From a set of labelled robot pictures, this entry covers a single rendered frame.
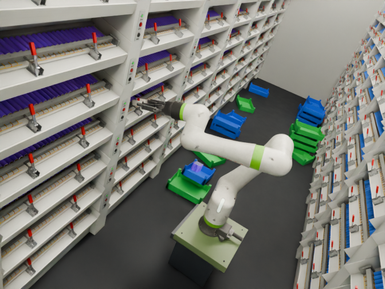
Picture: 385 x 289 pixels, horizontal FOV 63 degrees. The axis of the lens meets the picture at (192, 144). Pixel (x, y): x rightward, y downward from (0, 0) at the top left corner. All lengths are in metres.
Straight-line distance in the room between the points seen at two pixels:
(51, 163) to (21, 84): 0.43
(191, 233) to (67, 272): 0.69
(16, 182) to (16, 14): 0.58
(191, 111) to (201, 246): 0.71
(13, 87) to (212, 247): 1.23
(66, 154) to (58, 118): 0.21
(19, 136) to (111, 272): 1.06
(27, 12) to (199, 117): 0.88
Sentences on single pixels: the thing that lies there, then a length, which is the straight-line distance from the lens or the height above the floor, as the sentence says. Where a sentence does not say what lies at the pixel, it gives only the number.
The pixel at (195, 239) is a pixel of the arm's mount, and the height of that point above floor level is 0.32.
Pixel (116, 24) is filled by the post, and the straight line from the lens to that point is 1.38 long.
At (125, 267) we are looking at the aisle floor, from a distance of 1.95.
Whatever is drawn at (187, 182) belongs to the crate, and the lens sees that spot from 2.58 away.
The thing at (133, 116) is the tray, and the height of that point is 0.76.
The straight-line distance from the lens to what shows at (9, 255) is 1.54.
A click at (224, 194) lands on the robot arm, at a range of 1.68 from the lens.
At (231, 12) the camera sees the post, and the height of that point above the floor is 1.24.
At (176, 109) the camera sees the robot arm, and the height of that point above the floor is 0.91.
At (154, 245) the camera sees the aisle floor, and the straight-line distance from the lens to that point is 2.08.
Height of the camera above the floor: 1.61
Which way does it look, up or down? 32 degrees down
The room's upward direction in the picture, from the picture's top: 20 degrees clockwise
